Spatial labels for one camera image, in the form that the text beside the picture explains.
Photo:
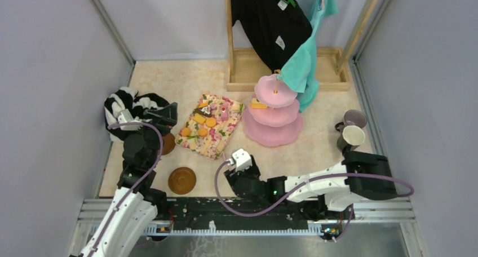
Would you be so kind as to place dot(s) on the brown wooden coaster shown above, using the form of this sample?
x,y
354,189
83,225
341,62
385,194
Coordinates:
x,y
182,180
168,143

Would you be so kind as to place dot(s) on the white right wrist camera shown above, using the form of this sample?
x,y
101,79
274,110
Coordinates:
x,y
241,160

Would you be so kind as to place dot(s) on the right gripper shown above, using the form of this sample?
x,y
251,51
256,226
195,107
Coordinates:
x,y
232,175

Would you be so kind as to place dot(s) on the teal t-shirt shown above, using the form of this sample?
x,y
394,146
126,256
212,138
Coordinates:
x,y
298,73

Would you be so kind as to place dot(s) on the black t-shirt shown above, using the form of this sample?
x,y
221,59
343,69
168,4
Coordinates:
x,y
275,30

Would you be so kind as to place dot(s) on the rectangular yellow biscuit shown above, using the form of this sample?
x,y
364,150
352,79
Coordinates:
x,y
199,118

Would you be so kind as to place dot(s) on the pink three-tier cake stand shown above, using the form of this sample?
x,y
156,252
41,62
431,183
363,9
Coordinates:
x,y
279,124

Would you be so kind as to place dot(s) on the round smooth biscuit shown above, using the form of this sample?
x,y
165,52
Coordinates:
x,y
202,132

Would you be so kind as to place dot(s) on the floral serving tray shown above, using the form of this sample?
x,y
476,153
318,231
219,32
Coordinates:
x,y
212,145

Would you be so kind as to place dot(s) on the flower shaped biscuit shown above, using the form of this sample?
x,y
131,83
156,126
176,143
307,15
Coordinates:
x,y
185,132

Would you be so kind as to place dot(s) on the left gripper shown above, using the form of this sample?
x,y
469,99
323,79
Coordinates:
x,y
165,118

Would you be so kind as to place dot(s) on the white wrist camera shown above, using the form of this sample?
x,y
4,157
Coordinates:
x,y
125,117
241,160

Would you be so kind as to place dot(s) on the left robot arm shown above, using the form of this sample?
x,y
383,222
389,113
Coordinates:
x,y
135,204

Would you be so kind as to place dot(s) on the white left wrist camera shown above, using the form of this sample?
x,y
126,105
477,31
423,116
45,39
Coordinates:
x,y
125,117

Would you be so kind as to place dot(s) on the purple mug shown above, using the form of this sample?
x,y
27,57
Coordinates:
x,y
352,117

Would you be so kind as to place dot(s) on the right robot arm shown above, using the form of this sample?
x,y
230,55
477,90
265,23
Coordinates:
x,y
360,176

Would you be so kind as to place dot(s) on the black and white striped cloth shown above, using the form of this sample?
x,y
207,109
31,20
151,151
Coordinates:
x,y
127,98

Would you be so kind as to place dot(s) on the chocolate cake slice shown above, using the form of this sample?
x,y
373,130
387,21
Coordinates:
x,y
204,111

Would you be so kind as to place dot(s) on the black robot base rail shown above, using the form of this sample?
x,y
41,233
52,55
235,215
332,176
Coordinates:
x,y
202,216

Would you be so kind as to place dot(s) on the round ridged biscuit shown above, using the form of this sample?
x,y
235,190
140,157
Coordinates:
x,y
210,122

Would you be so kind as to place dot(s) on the yellow cake slice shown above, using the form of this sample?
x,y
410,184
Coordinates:
x,y
256,104

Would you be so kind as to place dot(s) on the pink cake slice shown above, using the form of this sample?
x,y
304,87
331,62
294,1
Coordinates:
x,y
224,115

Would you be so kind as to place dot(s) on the grey mug with white interior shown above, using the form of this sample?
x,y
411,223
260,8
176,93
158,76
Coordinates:
x,y
350,138

